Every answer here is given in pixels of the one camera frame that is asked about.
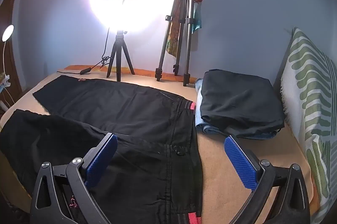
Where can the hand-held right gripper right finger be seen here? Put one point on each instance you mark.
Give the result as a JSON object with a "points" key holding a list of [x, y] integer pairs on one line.
{"points": [[241, 163]]}

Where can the brown wooden cabinet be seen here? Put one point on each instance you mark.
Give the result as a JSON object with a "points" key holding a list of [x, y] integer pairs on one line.
{"points": [[10, 66]]}

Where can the white clip desk lamp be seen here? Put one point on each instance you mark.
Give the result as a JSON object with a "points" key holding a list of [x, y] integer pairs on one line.
{"points": [[8, 33]]}

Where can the blue box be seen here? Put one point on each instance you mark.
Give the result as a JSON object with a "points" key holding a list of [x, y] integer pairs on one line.
{"points": [[3, 87]]}

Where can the black pants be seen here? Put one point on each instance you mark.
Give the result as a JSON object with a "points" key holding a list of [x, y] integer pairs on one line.
{"points": [[131, 108]]}

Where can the folded black garment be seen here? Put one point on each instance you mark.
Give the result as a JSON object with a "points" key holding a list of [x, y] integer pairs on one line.
{"points": [[237, 102]]}

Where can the colourful patterned scarf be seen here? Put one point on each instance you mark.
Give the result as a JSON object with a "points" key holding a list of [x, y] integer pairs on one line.
{"points": [[173, 42]]}

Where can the green striped white pillow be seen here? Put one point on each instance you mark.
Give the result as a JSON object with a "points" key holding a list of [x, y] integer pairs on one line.
{"points": [[310, 87]]}

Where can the large grey tripod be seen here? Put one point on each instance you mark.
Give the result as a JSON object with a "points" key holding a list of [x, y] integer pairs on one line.
{"points": [[188, 29]]}

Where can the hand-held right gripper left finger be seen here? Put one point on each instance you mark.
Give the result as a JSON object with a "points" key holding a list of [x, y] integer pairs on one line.
{"points": [[101, 160]]}

